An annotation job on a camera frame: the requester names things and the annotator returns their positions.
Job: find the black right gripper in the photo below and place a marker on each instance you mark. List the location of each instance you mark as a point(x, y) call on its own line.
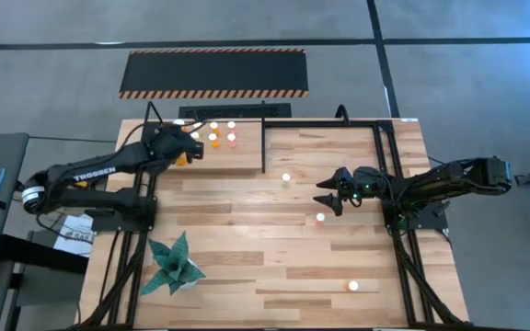
point(361, 186)

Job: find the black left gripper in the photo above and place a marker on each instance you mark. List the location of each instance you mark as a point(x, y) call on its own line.
point(168, 144)

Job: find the small yellow medicine bottle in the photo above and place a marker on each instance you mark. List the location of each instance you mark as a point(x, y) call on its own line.
point(198, 125)
point(194, 135)
point(285, 177)

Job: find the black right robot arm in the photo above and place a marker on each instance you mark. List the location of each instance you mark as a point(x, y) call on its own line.
point(453, 177)

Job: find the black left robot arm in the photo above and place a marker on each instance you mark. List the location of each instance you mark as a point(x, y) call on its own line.
point(95, 174)

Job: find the wooden shelf board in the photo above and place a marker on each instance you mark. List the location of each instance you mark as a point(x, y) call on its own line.
point(237, 158)

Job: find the hazard-striped black floor mat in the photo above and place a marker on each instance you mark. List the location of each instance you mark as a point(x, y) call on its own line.
point(214, 73)

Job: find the small white corner label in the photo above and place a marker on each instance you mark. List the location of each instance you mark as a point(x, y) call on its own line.
point(410, 119)

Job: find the green potted artificial plant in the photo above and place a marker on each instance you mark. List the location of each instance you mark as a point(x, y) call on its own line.
point(175, 269)

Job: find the black floor tape strip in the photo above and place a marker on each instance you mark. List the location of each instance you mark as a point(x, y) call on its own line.
point(246, 43)
point(384, 69)

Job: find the white printed paper sheet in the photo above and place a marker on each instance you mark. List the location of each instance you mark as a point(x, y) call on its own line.
point(74, 241)

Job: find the grey side cart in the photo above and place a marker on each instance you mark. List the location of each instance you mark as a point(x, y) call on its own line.
point(12, 156)

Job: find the black bench bar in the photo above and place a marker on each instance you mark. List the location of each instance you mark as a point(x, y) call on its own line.
point(39, 255)

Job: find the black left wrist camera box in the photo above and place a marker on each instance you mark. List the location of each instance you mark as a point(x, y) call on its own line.
point(195, 151)

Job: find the black aluminium rig frame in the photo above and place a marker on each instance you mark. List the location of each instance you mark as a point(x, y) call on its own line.
point(315, 123)

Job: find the thin black shelf frame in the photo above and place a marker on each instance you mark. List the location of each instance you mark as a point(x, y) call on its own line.
point(263, 138)

